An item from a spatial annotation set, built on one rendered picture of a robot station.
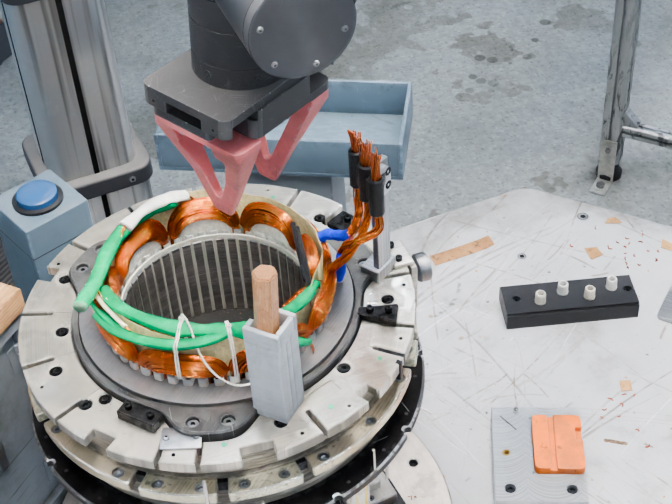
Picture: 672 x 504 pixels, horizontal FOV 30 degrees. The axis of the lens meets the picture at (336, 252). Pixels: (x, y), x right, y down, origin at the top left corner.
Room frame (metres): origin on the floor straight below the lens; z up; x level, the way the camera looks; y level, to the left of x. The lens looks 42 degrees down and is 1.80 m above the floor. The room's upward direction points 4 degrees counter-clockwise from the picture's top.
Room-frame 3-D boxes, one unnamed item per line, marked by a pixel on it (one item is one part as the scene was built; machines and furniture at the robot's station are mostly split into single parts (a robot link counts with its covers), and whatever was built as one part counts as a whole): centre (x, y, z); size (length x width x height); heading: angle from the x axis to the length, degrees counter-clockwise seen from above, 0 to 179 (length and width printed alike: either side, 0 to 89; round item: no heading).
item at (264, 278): (0.62, 0.05, 1.20); 0.02 x 0.02 x 0.06
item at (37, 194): (0.96, 0.29, 1.04); 0.04 x 0.04 x 0.01
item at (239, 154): (0.61, 0.06, 1.34); 0.07 x 0.07 x 0.09; 50
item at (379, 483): (0.75, -0.01, 0.83); 0.05 x 0.04 x 0.02; 23
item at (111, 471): (0.62, 0.20, 1.06); 0.09 x 0.04 x 0.01; 59
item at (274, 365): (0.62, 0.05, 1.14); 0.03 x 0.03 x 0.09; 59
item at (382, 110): (1.04, 0.04, 0.92); 0.25 x 0.11 x 0.28; 80
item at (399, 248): (0.78, -0.05, 1.07); 0.04 x 0.02 x 0.05; 17
